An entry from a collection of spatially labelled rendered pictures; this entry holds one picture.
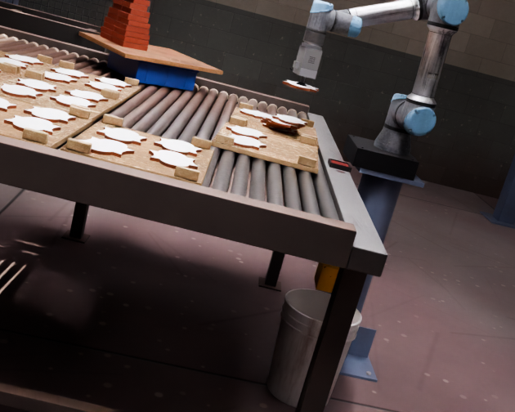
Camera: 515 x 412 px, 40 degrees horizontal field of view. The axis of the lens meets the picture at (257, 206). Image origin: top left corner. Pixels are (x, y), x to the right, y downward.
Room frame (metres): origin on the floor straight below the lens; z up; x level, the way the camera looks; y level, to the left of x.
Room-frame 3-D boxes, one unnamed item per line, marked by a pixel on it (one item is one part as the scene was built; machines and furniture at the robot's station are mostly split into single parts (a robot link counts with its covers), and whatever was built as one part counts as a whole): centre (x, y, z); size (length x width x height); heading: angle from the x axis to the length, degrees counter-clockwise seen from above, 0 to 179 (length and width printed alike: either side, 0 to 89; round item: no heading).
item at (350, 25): (2.72, -0.13, 1.38); 0.11 x 0.11 x 0.08; 14
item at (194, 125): (2.59, 0.30, 0.90); 1.95 x 0.05 x 0.05; 3
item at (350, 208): (2.61, -0.22, 0.88); 2.08 x 0.08 x 0.06; 3
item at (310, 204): (2.61, -0.10, 0.90); 1.95 x 0.05 x 0.05; 3
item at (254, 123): (2.84, 0.02, 0.93); 0.41 x 0.35 x 0.02; 1
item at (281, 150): (2.42, 0.02, 0.93); 0.41 x 0.35 x 0.02; 0
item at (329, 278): (2.06, -0.27, 0.74); 0.09 x 0.08 x 0.24; 3
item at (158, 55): (3.35, 0.66, 1.03); 0.50 x 0.50 x 0.02; 40
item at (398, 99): (2.92, -0.47, 1.11); 0.13 x 0.12 x 0.14; 14
